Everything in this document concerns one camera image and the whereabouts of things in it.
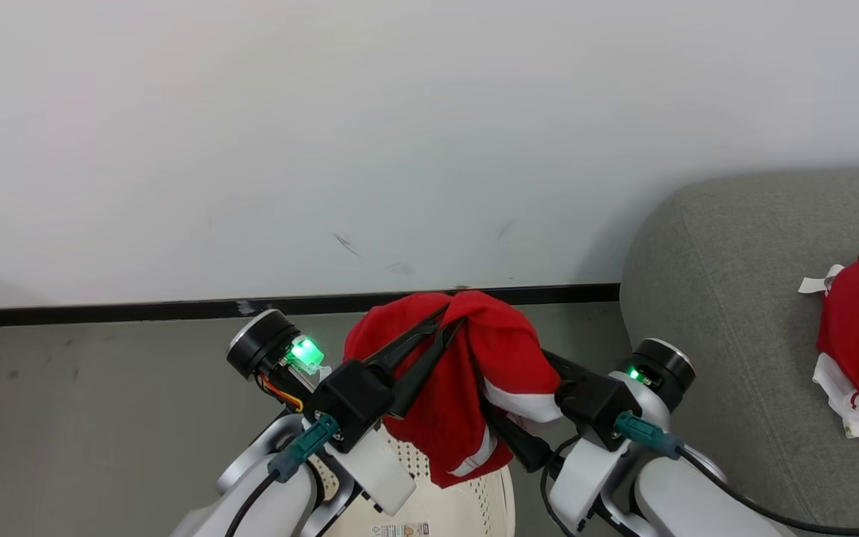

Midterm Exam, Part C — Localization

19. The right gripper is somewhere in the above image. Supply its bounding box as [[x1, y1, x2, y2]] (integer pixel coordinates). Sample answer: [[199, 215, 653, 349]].
[[480, 338, 696, 532]]

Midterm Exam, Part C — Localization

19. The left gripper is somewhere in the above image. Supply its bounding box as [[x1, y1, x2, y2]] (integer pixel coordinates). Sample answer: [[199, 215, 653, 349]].
[[227, 303, 468, 518]]

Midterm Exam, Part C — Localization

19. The red garment with white stripes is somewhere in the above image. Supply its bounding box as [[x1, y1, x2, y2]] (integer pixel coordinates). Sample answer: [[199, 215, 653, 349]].
[[344, 289, 563, 489]]

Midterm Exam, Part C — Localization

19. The pink perforated laundry basket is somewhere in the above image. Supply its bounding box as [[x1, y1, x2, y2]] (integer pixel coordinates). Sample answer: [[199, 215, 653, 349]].
[[309, 431, 517, 537]]

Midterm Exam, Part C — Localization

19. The grey fabric sofa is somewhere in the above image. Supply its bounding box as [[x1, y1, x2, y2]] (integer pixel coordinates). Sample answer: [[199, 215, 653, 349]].
[[620, 168, 859, 532]]

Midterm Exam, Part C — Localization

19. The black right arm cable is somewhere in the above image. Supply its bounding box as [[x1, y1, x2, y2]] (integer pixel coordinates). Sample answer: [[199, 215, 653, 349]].
[[614, 412, 859, 536]]

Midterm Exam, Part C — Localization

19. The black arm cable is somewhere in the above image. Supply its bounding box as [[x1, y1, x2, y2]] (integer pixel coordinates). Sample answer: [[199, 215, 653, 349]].
[[614, 412, 859, 536], [224, 414, 341, 537]]

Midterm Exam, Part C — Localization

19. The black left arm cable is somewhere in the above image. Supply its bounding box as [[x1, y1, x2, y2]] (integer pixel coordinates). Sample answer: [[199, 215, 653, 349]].
[[224, 414, 341, 537]]

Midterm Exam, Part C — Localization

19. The black wall baseboard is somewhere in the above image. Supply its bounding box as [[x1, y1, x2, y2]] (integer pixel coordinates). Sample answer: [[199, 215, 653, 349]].
[[0, 282, 621, 329]]

